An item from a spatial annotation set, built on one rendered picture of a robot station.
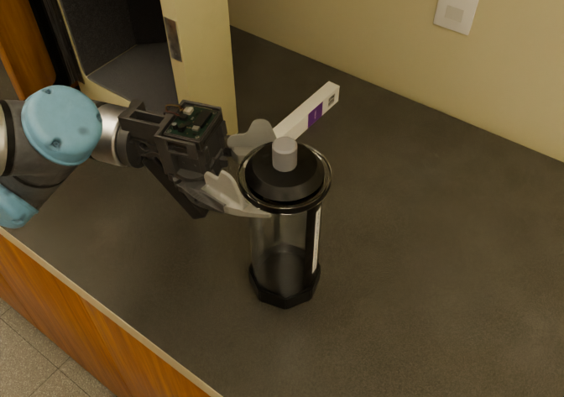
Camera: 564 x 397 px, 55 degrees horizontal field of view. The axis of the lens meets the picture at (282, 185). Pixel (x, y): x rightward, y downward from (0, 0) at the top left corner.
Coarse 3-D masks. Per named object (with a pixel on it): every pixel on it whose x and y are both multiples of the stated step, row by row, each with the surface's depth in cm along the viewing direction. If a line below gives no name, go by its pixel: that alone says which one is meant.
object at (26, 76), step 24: (0, 0) 88; (24, 0) 91; (0, 24) 90; (24, 24) 93; (0, 48) 92; (24, 48) 95; (0, 72) 95; (24, 72) 98; (48, 72) 101; (0, 96) 97; (24, 96) 100
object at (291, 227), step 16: (304, 144) 66; (240, 176) 62; (320, 192) 61; (288, 208) 59; (256, 224) 65; (272, 224) 63; (288, 224) 63; (304, 224) 64; (256, 240) 68; (272, 240) 65; (288, 240) 65; (304, 240) 66; (256, 256) 70; (272, 256) 68; (288, 256) 67; (304, 256) 69; (256, 272) 74; (272, 272) 70; (288, 272) 70; (272, 288) 73; (288, 288) 73
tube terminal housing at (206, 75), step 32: (160, 0) 77; (192, 0) 78; (224, 0) 84; (192, 32) 81; (224, 32) 88; (192, 64) 85; (224, 64) 92; (96, 96) 107; (192, 96) 88; (224, 96) 96
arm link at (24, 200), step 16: (0, 176) 60; (0, 192) 60; (16, 192) 61; (32, 192) 60; (48, 192) 62; (0, 208) 60; (16, 208) 61; (32, 208) 63; (0, 224) 64; (16, 224) 62
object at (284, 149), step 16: (272, 144) 60; (288, 144) 59; (256, 160) 62; (272, 160) 62; (288, 160) 60; (304, 160) 62; (320, 160) 63; (256, 176) 60; (272, 176) 60; (288, 176) 60; (304, 176) 60; (320, 176) 61; (256, 192) 60; (272, 192) 60; (288, 192) 59; (304, 192) 60
